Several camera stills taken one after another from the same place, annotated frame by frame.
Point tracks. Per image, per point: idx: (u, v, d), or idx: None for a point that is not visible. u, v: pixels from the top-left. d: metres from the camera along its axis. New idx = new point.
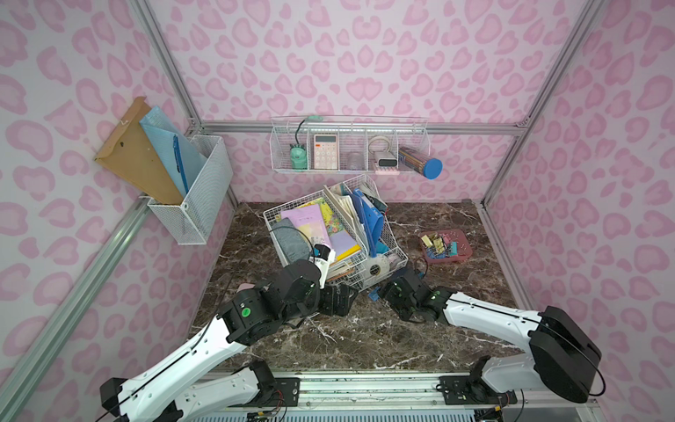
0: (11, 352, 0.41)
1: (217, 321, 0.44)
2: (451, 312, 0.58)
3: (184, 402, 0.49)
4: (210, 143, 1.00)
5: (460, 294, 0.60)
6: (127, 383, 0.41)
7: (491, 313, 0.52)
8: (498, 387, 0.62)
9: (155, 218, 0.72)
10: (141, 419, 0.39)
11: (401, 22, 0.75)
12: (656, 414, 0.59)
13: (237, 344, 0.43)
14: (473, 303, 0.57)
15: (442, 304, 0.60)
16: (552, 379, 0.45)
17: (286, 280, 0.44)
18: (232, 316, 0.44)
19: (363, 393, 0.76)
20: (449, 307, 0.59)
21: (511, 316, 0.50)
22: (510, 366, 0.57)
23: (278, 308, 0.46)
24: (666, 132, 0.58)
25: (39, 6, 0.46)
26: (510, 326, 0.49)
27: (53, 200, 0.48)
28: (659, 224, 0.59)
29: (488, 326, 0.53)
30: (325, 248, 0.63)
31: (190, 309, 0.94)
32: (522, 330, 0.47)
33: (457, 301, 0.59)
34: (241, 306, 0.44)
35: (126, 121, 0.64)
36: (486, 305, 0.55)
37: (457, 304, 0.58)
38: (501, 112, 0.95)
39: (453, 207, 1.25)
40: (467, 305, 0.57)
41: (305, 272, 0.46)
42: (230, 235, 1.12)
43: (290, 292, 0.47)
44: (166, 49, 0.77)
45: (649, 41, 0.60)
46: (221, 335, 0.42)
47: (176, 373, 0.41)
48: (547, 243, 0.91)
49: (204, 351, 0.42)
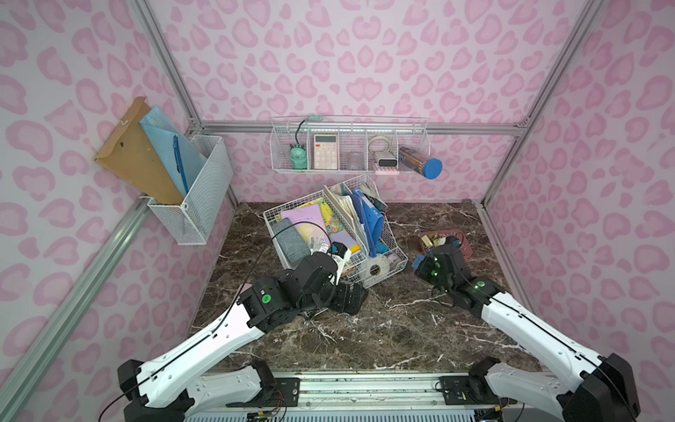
0: (11, 352, 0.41)
1: (237, 307, 0.45)
2: (493, 311, 0.53)
3: (195, 391, 0.50)
4: (210, 143, 1.00)
5: (509, 299, 0.54)
6: (145, 366, 0.41)
7: (542, 333, 0.47)
8: (498, 391, 0.63)
9: (155, 218, 0.72)
10: (158, 402, 0.39)
11: (401, 22, 0.75)
12: (655, 413, 0.60)
13: (257, 330, 0.44)
14: (524, 314, 0.51)
15: (486, 296, 0.55)
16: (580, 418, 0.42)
17: (305, 270, 0.46)
18: (252, 302, 0.45)
19: (363, 393, 0.76)
20: (493, 306, 0.53)
21: (564, 346, 0.45)
22: (523, 383, 0.55)
23: (296, 298, 0.48)
24: (666, 132, 0.58)
25: (39, 7, 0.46)
26: (559, 356, 0.44)
27: (53, 200, 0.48)
28: (659, 224, 0.59)
29: (533, 345, 0.48)
30: (342, 245, 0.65)
31: (190, 309, 0.94)
32: (575, 365, 0.42)
33: (504, 305, 0.53)
34: (260, 294, 0.45)
35: (126, 122, 0.64)
36: (539, 323, 0.49)
37: (504, 309, 0.52)
38: (501, 112, 0.95)
39: (453, 207, 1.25)
40: (514, 312, 0.51)
41: (324, 262, 0.48)
42: (230, 235, 1.12)
43: (309, 281, 0.49)
44: (166, 49, 0.77)
45: (649, 41, 0.60)
46: (242, 321, 0.43)
47: (196, 355, 0.41)
48: (547, 243, 0.91)
49: (225, 334, 0.42)
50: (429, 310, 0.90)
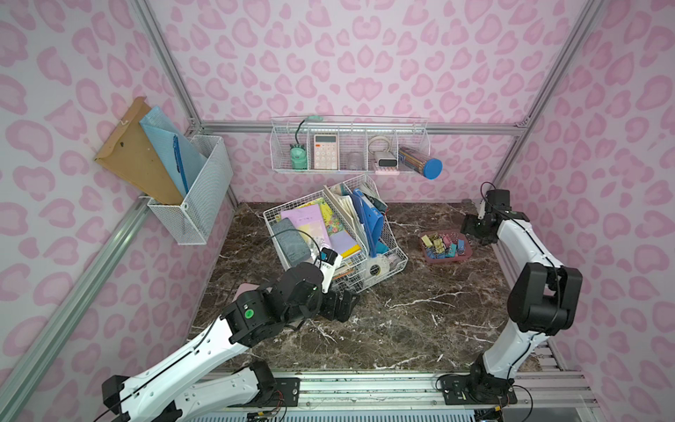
0: (11, 352, 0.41)
1: (221, 322, 0.44)
2: (505, 223, 0.64)
3: (183, 402, 0.49)
4: (210, 143, 1.00)
5: (527, 223, 0.63)
6: (127, 381, 0.41)
7: (529, 241, 0.57)
8: (490, 367, 0.65)
9: (155, 218, 0.72)
10: (142, 418, 0.40)
11: (401, 22, 0.75)
12: (655, 413, 0.60)
13: (240, 345, 0.44)
14: (528, 231, 0.60)
15: (511, 217, 0.65)
16: (512, 299, 0.55)
17: (287, 283, 0.44)
18: (235, 317, 0.44)
19: (363, 393, 0.76)
20: (509, 221, 0.64)
21: (538, 250, 0.55)
22: (503, 334, 0.61)
23: (280, 311, 0.47)
24: (666, 132, 0.58)
25: (39, 6, 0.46)
26: (529, 251, 0.55)
27: (52, 200, 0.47)
28: (659, 224, 0.59)
29: (518, 251, 0.59)
30: (333, 252, 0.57)
31: (190, 309, 0.94)
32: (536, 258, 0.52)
33: (517, 223, 0.63)
34: (244, 308, 0.45)
35: (126, 121, 0.64)
36: (535, 237, 0.59)
37: (515, 223, 0.63)
38: (500, 112, 0.95)
39: (453, 207, 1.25)
40: (520, 229, 0.61)
41: (308, 273, 0.47)
42: (230, 235, 1.12)
43: (291, 296, 0.48)
44: (166, 49, 0.77)
45: (649, 41, 0.60)
46: (223, 336, 0.43)
47: (177, 373, 0.41)
48: (547, 242, 0.92)
49: (206, 351, 0.42)
50: (429, 310, 0.90)
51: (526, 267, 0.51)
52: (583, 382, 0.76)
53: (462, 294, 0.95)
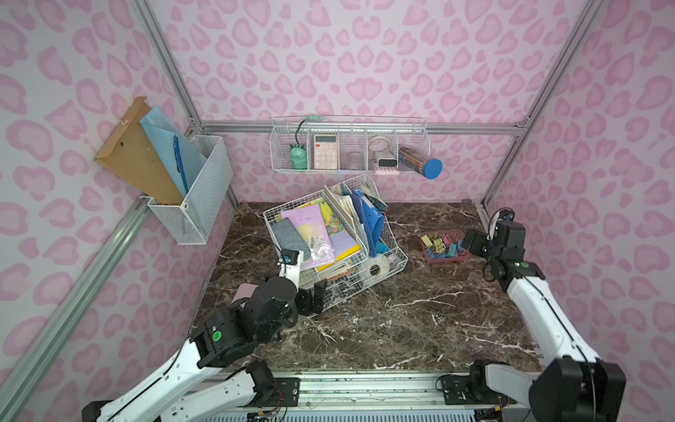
0: (12, 352, 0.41)
1: (190, 344, 0.43)
2: (517, 283, 0.55)
3: (170, 416, 0.50)
4: (210, 143, 1.00)
5: (544, 282, 0.54)
6: (105, 408, 0.41)
7: (551, 317, 0.47)
8: (492, 383, 0.63)
9: (155, 218, 0.72)
10: None
11: (401, 22, 0.75)
12: (655, 413, 0.60)
13: (210, 368, 0.43)
14: (547, 297, 0.51)
15: (524, 273, 0.56)
16: (537, 390, 0.45)
17: (257, 301, 0.42)
18: (205, 339, 0.43)
19: (363, 393, 0.76)
20: (520, 280, 0.54)
21: (565, 332, 0.45)
22: (511, 373, 0.57)
23: (251, 331, 0.45)
24: (666, 132, 0.58)
25: (39, 6, 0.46)
26: (555, 337, 0.45)
27: (53, 200, 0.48)
28: (659, 224, 0.59)
29: (536, 324, 0.49)
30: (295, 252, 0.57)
31: (190, 309, 0.94)
32: (564, 348, 0.43)
33: (531, 283, 0.54)
34: (213, 329, 0.43)
35: (127, 121, 0.64)
36: (557, 308, 0.49)
37: (530, 286, 0.53)
38: (500, 112, 0.95)
39: (453, 207, 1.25)
40: (539, 294, 0.51)
41: (279, 293, 0.44)
42: (230, 235, 1.12)
43: (259, 316, 0.45)
44: (166, 49, 0.77)
45: (649, 41, 0.60)
46: (192, 360, 0.42)
47: (148, 399, 0.41)
48: (547, 243, 0.91)
49: (175, 375, 0.41)
50: (429, 310, 0.90)
51: (555, 364, 0.41)
52: None
53: (461, 293, 0.95)
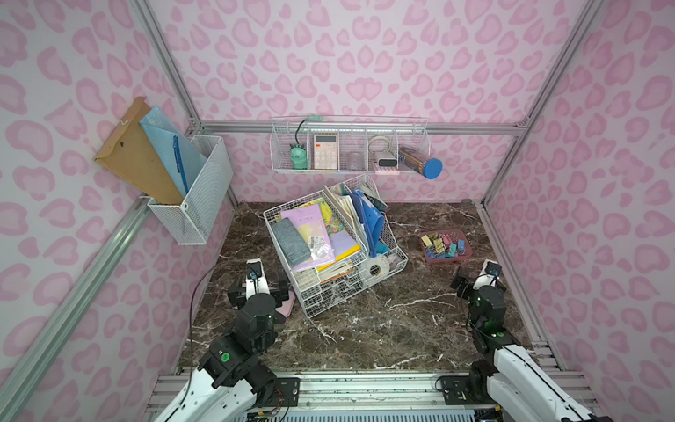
0: (11, 352, 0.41)
1: (199, 373, 0.49)
2: (500, 353, 0.59)
3: None
4: (210, 143, 1.00)
5: (520, 348, 0.59)
6: None
7: (538, 381, 0.51)
8: (492, 393, 0.64)
9: (155, 218, 0.72)
10: None
11: (401, 22, 0.75)
12: (655, 413, 0.60)
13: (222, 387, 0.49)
14: (528, 362, 0.55)
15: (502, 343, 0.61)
16: None
17: (244, 322, 0.48)
18: (214, 364, 0.49)
19: (363, 393, 0.76)
20: (504, 350, 0.59)
21: (556, 395, 0.48)
22: (518, 401, 0.56)
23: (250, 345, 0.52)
24: (666, 132, 0.58)
25: (39, 6, 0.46)
26: (547, 399, 0.48)
27: (53, 200, 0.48)
28: (659, 224, 0.59)
29: (528, 391, 0.52)
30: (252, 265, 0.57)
31: (190, 309, 0.94)
32: (560, 411, 0.45)
33: (512, 352, 0.58)
34: (219, 352, 0.50)
35: (127, 121, 0.64)
36: (542, 374, 0.52)
37: (511, 353, 0.58)
38: (500, 112, 0.95)
39: (453, 207, 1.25)
40: (520, 360, 0.56)
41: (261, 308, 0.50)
42: (230, 235, 1.12)
43: (252, 331, 0.52)
44: (166, 49, 0.77)
45: (649, 41, 0.60)
46: (206, 384, 0.47)
47: None
48: (547, 242, 0.92)
49: (193, 402, 0.46)
50: (429, 310, 0.90)
51: None
52: (583, 382, 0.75)
53: None
